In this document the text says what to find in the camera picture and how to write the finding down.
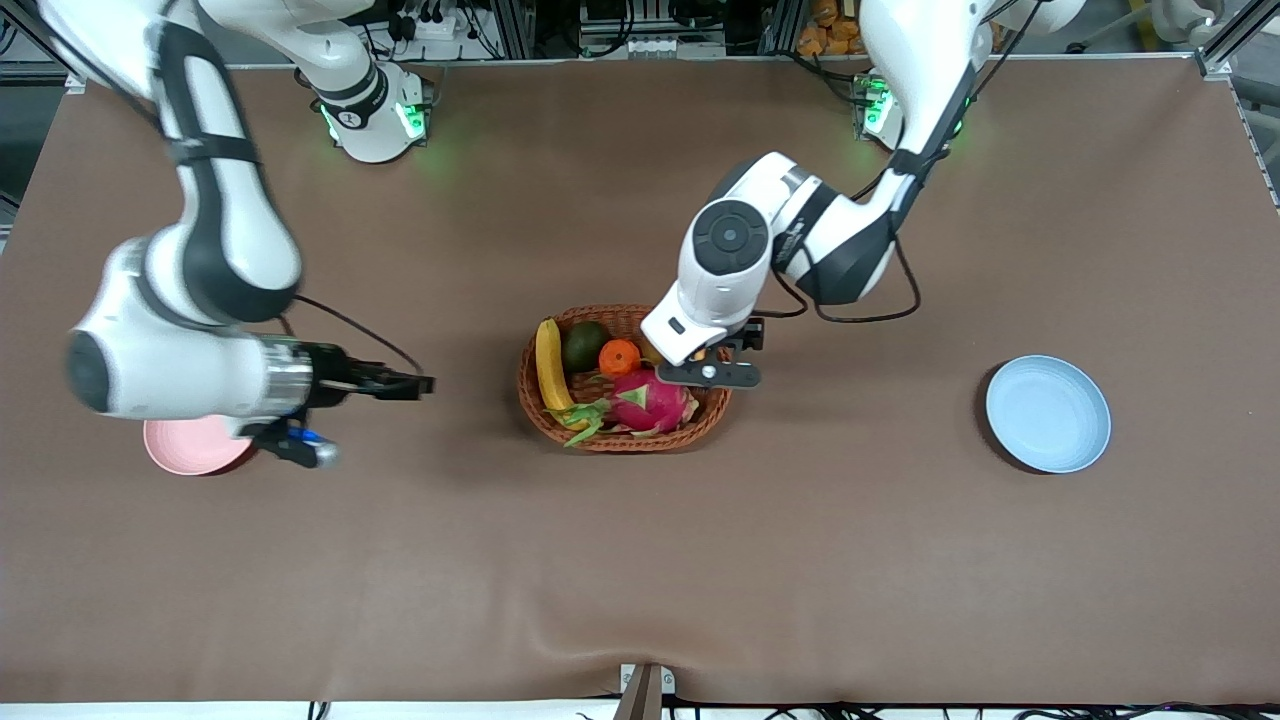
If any pink plate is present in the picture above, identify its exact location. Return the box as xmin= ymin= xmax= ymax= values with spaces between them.
xmin=143 ymin=415 xmax=257 ymax=477

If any blue plate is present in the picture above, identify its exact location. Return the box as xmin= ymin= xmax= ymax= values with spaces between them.
xmin=985 ymin=354 xmax=1112 ymax=474

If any brown wicker basket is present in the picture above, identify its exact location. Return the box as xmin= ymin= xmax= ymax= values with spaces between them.
xmin=517 ymin=304 xmax=736 ymax=453

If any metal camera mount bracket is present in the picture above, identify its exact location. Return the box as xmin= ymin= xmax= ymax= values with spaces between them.
xmin=618 ymin=662 xmax=677 ymax=720

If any pink dragon fruit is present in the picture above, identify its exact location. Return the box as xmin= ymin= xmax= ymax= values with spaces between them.
xmin=545 ymin=367 xmax=701 ymax=448

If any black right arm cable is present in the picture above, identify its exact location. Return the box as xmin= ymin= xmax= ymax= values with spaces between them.
xmin=285 ymin=293 xmax=426 ymax=379

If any brown table mat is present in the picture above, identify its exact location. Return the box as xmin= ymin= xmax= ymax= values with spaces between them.
xmin=0 ymin=55 xmax=1280 ymax=706

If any white power strip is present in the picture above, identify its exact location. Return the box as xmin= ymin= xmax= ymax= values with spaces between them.
xmin=385 ymin=5 xmax=461 ymax=43

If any aluminium frame profile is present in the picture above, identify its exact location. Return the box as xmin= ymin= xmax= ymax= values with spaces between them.
xmin=0 ymin=0 xmax=96 ymax=91
xmin=1195 ymin=0 xmax=1280 ymax=81

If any green avocado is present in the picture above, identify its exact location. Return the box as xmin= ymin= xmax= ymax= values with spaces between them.
xmin=561 ymin=320 xmax=609 ymax=373

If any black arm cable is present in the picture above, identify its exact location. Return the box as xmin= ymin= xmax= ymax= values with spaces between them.
xmin=768 ymin=0 xmax=1046 ymax=326
xmin=285 ymin=293 xmax=426 ymax=379

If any yellow banana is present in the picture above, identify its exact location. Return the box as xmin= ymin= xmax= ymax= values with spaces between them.
xmin=535 ymin=317 xmax=591 ymax=433

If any bag of orange fruit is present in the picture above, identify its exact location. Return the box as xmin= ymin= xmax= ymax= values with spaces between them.
xmin=796 ymin=0 xmax=873 ymax=58

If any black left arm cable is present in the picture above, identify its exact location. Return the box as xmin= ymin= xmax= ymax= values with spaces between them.
xmin=768 ymin=0 xmax=1046 ymax=326

